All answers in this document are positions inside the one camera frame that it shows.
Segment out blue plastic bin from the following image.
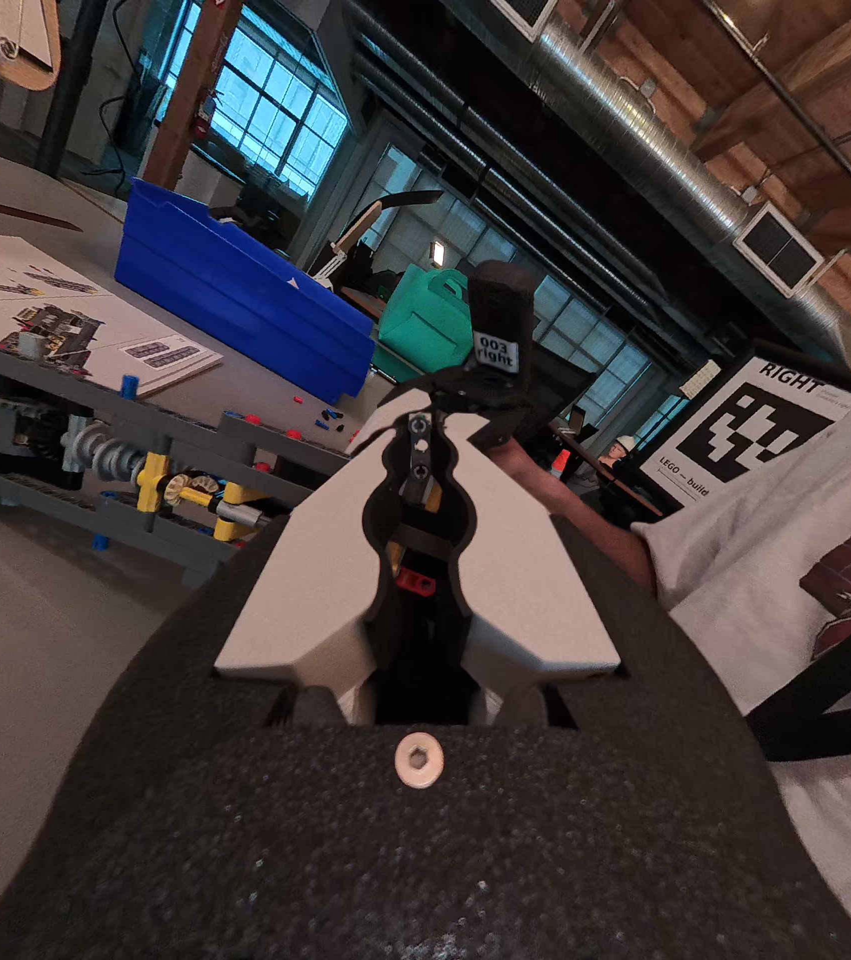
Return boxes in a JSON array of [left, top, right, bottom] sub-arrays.
[[114, 177, 378, 406]]

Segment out tan board on white arm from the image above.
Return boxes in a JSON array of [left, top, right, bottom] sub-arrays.
[[309, 189, 445, 294]]

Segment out white sign with black pattern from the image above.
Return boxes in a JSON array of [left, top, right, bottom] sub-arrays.
[[637, 341, 851, 513]]

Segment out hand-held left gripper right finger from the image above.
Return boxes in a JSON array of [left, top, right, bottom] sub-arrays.
[[436, 426, 622, 727]]

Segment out lego instruction booklet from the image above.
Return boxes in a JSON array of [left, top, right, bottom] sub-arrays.
[[0, 228, 226, 444]]

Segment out large grid window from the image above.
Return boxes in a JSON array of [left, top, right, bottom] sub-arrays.
[[530, 273, 697, 451]]

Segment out white printed t-shirt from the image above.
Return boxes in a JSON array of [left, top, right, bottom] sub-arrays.
[[631, 401, 851, 960]]

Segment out white air vent grille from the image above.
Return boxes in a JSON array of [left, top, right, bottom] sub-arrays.
[[731, 201, 826, 299], [487, 0, 560, 42]]

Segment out wooden post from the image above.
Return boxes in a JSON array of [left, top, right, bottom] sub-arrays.
[[140, 0, 244, 190]]

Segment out green tote with handle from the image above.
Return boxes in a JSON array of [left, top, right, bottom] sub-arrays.
[[376, 262, 472, 376]]

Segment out arched grid window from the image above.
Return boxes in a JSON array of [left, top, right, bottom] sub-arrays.
[[163, 0, 352, 202]]

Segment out scattered small lego pins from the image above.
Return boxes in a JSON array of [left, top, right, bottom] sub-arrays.
[[292, 393, 364, 444]]

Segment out small white printed sheet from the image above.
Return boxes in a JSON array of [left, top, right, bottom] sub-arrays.
[[678, 358, 721, 400]]

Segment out grey lego car chassis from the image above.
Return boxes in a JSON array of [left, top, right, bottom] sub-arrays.
[[0, 315, 445, 594]]

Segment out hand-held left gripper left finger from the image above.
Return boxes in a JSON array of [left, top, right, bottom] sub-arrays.
[[213, 429, 400, 727]]

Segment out silver spiral air duct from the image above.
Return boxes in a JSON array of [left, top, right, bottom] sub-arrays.
[[526, 15, 851, 365]]

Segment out person's right forearm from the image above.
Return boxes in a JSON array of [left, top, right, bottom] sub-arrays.
[[504, 438, 658, 597]]

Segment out black strap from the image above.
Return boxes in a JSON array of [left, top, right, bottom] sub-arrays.
[[744, 592, 851, 764]]

